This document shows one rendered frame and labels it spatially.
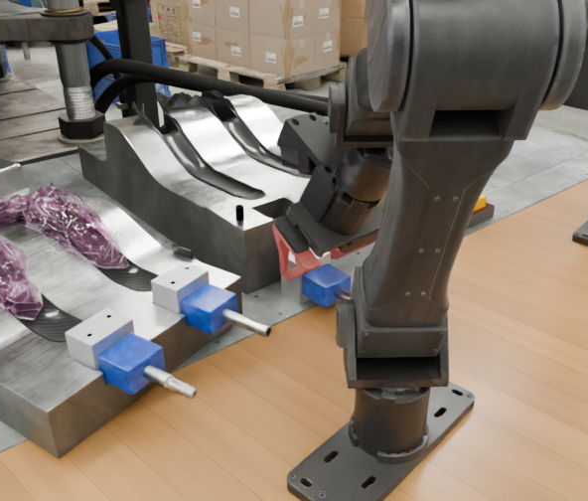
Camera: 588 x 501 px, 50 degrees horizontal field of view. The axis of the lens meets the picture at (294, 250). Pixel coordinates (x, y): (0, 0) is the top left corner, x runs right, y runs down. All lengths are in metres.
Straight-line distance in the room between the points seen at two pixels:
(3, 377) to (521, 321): 0.55
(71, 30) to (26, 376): 0.88
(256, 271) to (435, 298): 0.35
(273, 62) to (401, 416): 4.39
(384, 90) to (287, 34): 4.40
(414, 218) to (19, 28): 1.11
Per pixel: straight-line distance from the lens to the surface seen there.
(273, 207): 0.81
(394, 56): 0.30
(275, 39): 4.77
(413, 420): 0.54
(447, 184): 0.36
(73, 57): 1.39
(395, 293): 0.45
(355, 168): 0.61
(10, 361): 0.64
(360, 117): 0.54
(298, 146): 0.68
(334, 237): 0.66
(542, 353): 0.73
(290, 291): 0.76
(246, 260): 0.75
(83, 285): 0.72
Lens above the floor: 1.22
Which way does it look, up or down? 28 degrees down
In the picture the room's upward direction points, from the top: straight up
